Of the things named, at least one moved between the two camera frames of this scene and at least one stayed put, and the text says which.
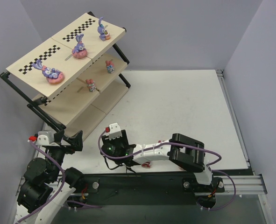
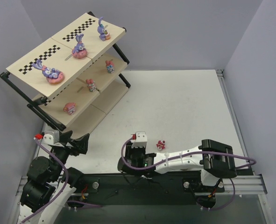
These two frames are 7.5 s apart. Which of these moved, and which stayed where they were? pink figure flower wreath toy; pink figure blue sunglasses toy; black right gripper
Moved: black right gripper
Stayed: pink figure flower wreath toy; pink figure blue sunglasses toy
